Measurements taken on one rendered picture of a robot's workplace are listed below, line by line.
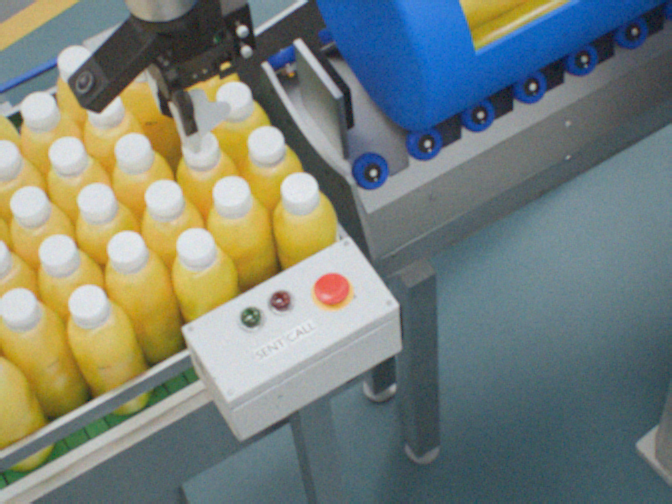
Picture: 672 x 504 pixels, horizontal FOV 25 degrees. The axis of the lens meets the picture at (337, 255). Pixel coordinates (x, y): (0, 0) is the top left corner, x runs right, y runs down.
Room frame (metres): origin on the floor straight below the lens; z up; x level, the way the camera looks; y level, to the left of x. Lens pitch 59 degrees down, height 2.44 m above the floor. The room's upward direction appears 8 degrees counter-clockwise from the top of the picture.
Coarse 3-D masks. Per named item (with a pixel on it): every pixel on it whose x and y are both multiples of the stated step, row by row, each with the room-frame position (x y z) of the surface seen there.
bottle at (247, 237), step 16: (256, 208) 0.90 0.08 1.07; (208, 224) 0.90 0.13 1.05; (224, 224) 0.88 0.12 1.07; (240, 224) 0.88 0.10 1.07; (256, 224) 0.88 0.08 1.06; (224, 240) 0.87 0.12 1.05; (240, 240) 0.87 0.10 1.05; (256, 240) 0.87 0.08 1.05; (272, 240) 0.89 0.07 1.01; (240, 256) 0.87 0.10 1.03; (256, 256) 0.87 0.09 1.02; (272, 256) 0.88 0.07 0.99; (240, 272) 0.87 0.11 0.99; (256, 272) 0.87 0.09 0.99; (272, 272) 0.88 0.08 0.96
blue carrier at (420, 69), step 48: (336, 0) 1.17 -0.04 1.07; (384, 0) 1.06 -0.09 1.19; (432, 0) 1.05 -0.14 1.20; (576, 0) 1.08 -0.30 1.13; (624, 0) 1.09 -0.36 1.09; (384, 48) 1.07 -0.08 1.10; (432, 48) 1.01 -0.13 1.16; (480, 48) 1.03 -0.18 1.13; (528, 48) 1.04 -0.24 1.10; (576, 48) 1.09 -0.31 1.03; (384, 96) 1.08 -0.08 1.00; (432, 96) 0.99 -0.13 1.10; (480, 96) 1.02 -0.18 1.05
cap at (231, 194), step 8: (232, 176) 0.92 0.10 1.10; (216, 184) 0.91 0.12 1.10; (224, 184) 0.91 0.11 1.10; (232, 184) 0.91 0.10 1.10; (240, 184) 0.91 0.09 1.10; (216, 192) 0.90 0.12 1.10; (224, 192) 0.90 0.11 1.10; (232, 192) 0.90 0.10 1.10; (240, 192) 0.90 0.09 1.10; (248, 192) 0.90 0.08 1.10; (216, 200) 0.89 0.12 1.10; (224, 200) 0.89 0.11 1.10; (232, 200) 0.89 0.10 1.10; (240, 200) 0.89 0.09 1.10; (248, 200) 0.89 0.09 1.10; (224, 208) 0.88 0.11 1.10; (232, 208) 0.88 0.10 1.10; (240, 208) 0.88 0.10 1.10
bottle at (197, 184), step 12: (228, 156) 0.97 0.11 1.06; (180, 168) 0.96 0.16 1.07; (192, 168) 0.95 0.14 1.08; (204, 168) 0.95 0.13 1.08; (216, 168) 0.95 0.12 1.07; (228, 168) 0.96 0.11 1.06; (180, 180) 0.96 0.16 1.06; (192, 180) 0.95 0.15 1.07; (204, 180) 0.94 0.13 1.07; (216, 180) 0.94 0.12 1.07; (192, 192) 0.94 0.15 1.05; (204, 192) 0.94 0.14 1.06; (204, 204) 0.93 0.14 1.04; (204, 216) 0.93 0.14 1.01
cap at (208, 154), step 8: (208, 136) 0.98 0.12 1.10; (208, 144) 0.97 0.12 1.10; (216, 144) 0.96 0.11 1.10; (184, 152) 0.96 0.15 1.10; (192, 152) 0.96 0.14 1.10; (200, 152) 0.96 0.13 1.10; (208, 152) 0.95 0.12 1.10; (216, 152) 0.96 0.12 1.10; (192, 160) 0.95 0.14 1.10; (200, 160) 0.95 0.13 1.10; (208, 160) 0.95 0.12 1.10
